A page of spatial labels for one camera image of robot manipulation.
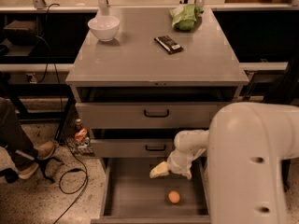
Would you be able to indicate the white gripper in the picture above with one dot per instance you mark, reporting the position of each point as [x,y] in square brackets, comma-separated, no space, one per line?
[176,167]

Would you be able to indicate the orange fruit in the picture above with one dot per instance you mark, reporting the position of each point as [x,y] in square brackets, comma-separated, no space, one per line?
[174,197]

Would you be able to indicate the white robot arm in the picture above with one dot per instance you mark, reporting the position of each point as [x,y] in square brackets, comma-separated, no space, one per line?
[245,145]

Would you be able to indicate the bottom grey drawer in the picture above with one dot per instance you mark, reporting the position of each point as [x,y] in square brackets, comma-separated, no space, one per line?
[132,197]

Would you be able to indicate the grey drawer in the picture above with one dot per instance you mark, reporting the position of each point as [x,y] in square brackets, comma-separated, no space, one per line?
[122,107]
[132,197]
[130,143]

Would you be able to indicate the middle grey drawer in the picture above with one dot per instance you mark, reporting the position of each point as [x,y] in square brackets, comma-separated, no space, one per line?
[130,143]

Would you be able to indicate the grey drawer cabinet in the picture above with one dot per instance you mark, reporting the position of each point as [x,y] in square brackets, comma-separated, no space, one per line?
[134,59]

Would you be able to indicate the top grey drawer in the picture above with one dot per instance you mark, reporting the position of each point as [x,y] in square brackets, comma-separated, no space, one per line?
[122,107]

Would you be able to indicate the orange bottle in basket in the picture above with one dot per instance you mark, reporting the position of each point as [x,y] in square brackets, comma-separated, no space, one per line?
[80,131]

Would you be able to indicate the black office chair base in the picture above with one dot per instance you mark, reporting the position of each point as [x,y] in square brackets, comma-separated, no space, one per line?
[285,167]

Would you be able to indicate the tan shoe upper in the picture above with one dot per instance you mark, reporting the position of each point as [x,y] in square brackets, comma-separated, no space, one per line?
[45,150]

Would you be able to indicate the tan shoe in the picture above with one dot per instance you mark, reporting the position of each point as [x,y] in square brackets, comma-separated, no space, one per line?
[28,172]
[45,150]

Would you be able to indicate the black snack bar packet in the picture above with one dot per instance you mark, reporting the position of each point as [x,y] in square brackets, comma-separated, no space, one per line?
[169,44]

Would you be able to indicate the tan shoe lower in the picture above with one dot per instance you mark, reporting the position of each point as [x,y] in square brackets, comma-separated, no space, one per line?
[28,172]

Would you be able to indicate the green chip bag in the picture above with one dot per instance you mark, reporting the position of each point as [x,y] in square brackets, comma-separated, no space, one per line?
[184,17]

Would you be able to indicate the white bowl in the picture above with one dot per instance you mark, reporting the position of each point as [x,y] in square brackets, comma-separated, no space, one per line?
[104,28]

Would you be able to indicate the black stool base left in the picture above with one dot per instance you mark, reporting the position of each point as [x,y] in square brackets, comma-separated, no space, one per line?
[11,176]

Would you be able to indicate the person leg dark trousers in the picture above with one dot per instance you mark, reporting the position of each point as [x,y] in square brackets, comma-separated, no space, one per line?
[12,134]

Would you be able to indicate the dark box on shelf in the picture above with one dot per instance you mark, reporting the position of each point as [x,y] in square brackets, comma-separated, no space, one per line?
[21,33]

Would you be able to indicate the black middle drawer handle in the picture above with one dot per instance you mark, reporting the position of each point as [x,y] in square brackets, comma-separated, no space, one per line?
[155,148]

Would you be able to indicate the black drawer handle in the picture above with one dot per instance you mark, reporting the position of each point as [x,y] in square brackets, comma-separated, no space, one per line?
[155,148]
[158,114]

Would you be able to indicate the black top drawer handle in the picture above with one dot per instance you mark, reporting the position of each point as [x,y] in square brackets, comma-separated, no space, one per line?
[158,114]

